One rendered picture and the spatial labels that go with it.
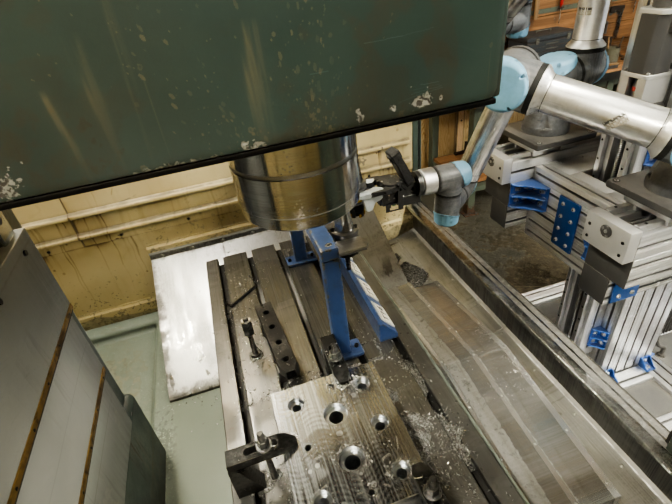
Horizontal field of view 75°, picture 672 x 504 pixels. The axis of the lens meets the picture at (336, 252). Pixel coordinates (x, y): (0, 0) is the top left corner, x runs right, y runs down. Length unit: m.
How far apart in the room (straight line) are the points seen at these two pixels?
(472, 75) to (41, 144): 0.38
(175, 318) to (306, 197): 1.20
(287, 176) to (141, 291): 1.45
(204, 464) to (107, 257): 0.84
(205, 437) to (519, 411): 0.87
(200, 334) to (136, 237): 0.44
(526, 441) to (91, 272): 1.52
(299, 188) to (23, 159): 0.25
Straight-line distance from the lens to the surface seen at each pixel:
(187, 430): 1.46
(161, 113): 0.40
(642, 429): 1.23
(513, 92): 1.11
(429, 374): 1.08
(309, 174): 0.48
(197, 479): 1.36
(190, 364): 1.56
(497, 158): 1.57
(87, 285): 1.88
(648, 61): 1.47
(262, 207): 0.51
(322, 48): 0.41
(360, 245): 0.92
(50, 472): 0.80
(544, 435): 1.25
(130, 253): 1.79
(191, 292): 1.67
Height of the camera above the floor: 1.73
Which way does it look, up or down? 34 degrees down
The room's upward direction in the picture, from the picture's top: 7 degrees counter-clockwise
